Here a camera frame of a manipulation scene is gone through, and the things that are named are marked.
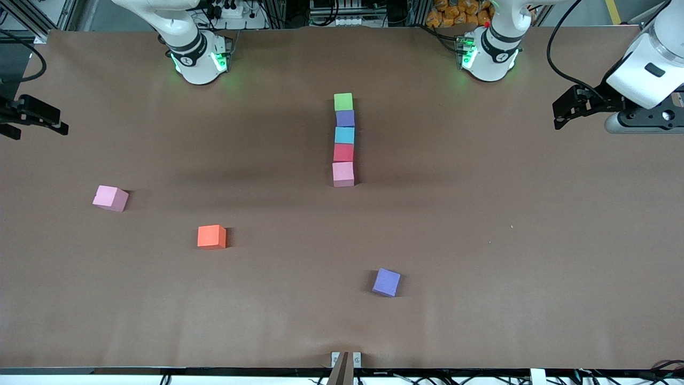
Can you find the metal table clamp bracket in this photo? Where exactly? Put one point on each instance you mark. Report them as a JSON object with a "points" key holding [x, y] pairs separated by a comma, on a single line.
{"points": [[335, 358]]}

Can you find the orange snack packet bag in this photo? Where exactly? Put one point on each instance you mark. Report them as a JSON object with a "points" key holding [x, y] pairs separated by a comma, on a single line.
{"points": [[454, 10]]}

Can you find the orange foam cube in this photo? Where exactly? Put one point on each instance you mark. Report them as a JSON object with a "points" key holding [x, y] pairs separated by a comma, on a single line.
{"points": [[211, 236]]}

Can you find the brown vertical post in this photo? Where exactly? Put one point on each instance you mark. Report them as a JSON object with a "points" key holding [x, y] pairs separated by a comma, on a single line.
{"points": [[341, 374]]}

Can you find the white power strip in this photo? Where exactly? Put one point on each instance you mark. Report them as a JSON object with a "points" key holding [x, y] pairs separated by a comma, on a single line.
{"points": [[342, 17], [235, 13]]}

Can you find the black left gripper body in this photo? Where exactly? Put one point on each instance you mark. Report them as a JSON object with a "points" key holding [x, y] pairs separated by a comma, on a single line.
{"points": [[602, 101]]}

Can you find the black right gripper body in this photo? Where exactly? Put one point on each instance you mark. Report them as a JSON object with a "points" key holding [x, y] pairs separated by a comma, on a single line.
{"points": [[12, 113]]}

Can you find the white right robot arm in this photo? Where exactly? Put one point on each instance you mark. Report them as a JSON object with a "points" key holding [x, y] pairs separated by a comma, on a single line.
{"points": [[200, 72]]}

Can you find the aluminium frame profile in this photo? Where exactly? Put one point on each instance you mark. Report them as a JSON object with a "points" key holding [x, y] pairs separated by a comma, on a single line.
{"points": [[67, 16]]}

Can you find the pink foam cube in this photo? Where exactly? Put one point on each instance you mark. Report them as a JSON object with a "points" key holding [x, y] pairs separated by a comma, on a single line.
{"points": [[343, 174], [110, 197]]}

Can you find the light blue foam cube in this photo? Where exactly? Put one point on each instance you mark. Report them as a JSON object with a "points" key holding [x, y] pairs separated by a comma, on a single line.
{"points": [[344, 135]]}

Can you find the purple foam cube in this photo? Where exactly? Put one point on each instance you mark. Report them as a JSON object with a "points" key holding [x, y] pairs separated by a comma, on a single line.
{"points": [[345, 118], [386, 282]]}

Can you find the red foam cube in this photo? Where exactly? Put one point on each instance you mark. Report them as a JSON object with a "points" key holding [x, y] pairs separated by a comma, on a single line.
{"points": [[343, 153]]}

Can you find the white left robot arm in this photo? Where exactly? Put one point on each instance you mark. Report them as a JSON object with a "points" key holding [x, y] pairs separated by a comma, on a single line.
{"points": [[497, 51]]}

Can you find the brown paper table cover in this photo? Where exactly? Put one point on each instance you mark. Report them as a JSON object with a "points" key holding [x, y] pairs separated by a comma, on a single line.
{"points": [[342, 321]]}

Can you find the green foam cube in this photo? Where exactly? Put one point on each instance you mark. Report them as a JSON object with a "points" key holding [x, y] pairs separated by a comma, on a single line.
{"points": [[343, 101]]}

